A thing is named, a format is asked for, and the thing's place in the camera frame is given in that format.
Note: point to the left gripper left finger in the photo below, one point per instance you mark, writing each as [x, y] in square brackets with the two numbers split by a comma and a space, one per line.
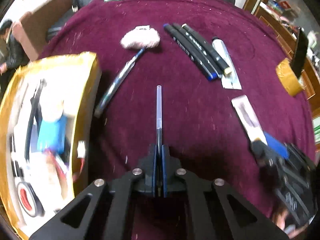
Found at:
[151, 170]

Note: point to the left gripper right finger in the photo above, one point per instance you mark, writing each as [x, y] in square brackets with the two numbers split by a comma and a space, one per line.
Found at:
[167, 170]

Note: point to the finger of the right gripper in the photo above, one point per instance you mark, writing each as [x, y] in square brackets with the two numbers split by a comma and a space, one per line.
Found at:
[277, 146]

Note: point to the pink white packet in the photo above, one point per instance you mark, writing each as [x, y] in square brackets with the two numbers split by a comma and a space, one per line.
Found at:
[248, 119]

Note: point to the clear thin pen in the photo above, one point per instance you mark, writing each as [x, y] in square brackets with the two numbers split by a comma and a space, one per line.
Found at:
[159, 117]

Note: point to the black marker yellow cap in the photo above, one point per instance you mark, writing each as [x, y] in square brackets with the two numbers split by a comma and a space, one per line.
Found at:
[210, 50]

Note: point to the black marker blue cap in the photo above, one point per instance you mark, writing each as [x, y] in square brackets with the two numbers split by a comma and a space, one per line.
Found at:
[191, 52]

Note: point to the blue rectangular box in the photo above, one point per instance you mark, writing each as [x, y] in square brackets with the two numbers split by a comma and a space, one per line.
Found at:
[52, 136]

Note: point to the person's right hand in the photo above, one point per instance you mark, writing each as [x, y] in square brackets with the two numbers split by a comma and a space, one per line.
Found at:
[287, 223]

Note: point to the yellow tape roll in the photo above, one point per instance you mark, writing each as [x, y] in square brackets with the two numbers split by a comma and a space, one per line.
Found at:
[288, 79]

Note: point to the white cylinder tube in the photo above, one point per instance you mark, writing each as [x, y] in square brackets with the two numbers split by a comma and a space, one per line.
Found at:
[230, 80]

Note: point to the maroon table cloth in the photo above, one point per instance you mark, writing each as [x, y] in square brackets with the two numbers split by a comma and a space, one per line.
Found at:
[200, 124]

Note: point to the black marker grey cap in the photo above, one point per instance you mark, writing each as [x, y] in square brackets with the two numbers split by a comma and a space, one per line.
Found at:
[196, 44]

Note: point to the blue ballpoint pen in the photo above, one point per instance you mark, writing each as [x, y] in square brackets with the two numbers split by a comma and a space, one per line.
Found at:
[112, 89]

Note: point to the gold rimmed storage tray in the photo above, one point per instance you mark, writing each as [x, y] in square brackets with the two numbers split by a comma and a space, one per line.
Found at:
[46, 115]

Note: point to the pink fluffy pompom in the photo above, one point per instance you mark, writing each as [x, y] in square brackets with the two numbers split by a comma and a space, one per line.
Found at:
[141, 37]

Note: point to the wooden shelf unit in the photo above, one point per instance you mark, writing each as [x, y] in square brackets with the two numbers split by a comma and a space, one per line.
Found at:
[281, 16]

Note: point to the seated person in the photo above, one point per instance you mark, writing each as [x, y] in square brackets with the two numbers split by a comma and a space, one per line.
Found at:
[16, 55]

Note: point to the brown armchair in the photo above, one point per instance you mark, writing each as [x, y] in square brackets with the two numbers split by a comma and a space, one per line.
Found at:
[31, 29]

